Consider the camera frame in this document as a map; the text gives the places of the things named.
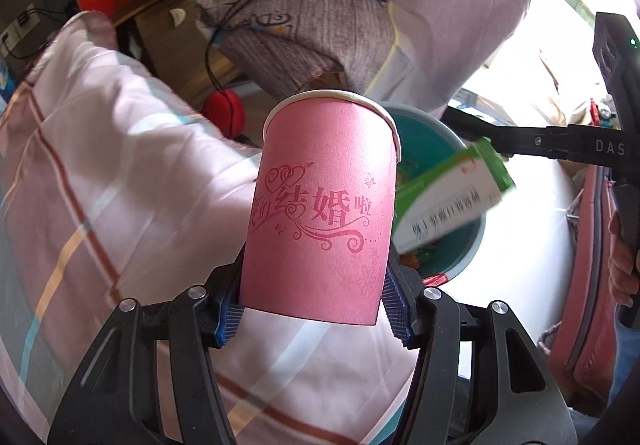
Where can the person's right hand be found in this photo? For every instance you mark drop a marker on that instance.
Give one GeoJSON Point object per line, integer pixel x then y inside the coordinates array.
{"type": "Point", "coordinates": [622, 275]}

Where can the wooden cabinet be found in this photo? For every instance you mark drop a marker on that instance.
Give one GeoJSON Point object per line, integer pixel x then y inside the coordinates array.
{"type": "Point", "coordinates": [160, 45]}

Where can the pink paper cup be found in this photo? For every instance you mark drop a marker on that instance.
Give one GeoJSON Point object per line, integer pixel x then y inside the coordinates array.
{"type": "Point", "coordinates": [320, 175]}

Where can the grey-brown knit shirt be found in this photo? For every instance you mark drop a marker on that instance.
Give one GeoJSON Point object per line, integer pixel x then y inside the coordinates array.
{"type": "Point", "coordinates": [300, 0]}

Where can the pink plaid tablecloth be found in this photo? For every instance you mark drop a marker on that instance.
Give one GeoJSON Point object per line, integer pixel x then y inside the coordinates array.
{"type": "Point", "coordinates": [125, 150]}

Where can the green and white medicine box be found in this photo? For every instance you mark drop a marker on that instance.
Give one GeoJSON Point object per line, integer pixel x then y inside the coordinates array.
{"type": "Point", "coordinates": [450, 205]}

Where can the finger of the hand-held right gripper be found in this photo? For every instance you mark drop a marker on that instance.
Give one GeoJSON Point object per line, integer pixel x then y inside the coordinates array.
{"type": "Point", "coordinates": [520, 137]}

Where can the teal plastic bin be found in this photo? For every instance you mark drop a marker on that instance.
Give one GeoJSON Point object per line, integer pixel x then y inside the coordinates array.
{"type": "Point", "coordinates": [425, 130]}

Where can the pink cloth with yellow stripe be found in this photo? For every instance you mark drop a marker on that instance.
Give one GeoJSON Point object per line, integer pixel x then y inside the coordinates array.
{"type": "Point", "coordinates": [450, 25]}

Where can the red round object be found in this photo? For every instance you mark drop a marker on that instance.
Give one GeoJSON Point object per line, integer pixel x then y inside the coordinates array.
{"type": "Point", "coordinates": [222, 110]}

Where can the pink zippered bag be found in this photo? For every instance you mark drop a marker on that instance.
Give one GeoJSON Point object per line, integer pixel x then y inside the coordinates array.
{"type": "Point", "coordinates": [595, 325]}

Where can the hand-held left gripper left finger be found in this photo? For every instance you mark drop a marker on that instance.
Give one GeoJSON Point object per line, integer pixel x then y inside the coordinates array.
{"type": "Point", "coordinates": [227, 320]}

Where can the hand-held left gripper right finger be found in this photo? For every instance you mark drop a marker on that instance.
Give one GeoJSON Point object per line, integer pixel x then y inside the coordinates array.
{"type": "Point", "coordinates": [397, 315]}

